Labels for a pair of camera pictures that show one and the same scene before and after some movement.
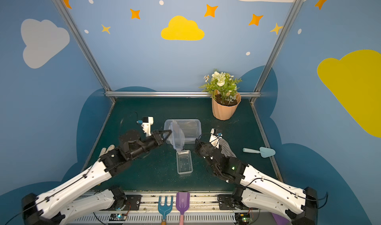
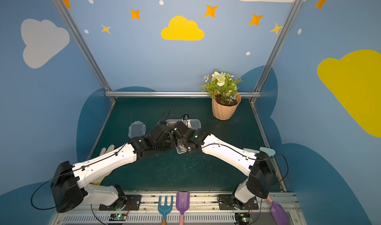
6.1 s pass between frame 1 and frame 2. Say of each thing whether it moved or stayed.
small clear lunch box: moved
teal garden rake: stayed
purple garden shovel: stayed
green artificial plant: stayed
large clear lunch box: stayed
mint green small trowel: stayed
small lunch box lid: moved
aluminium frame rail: stayed
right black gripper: moved
